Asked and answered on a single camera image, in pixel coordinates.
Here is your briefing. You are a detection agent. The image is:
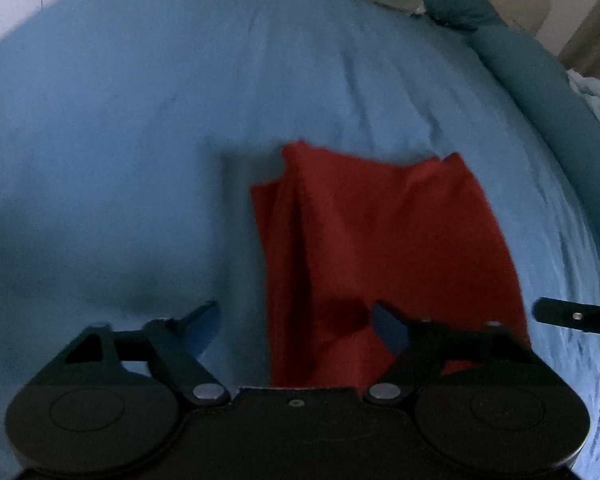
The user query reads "red cloth garment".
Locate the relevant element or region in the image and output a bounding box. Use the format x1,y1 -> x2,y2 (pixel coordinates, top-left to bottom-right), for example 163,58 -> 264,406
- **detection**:
250,142 -> 528,390

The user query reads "blue bed sheet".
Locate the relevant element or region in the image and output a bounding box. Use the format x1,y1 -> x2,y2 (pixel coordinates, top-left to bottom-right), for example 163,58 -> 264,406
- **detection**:
0,0 -> 600,479

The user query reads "teal crumpled duvet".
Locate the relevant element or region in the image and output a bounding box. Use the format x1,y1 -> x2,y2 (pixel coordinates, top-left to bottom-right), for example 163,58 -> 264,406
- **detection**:
424,0 -> 600,238

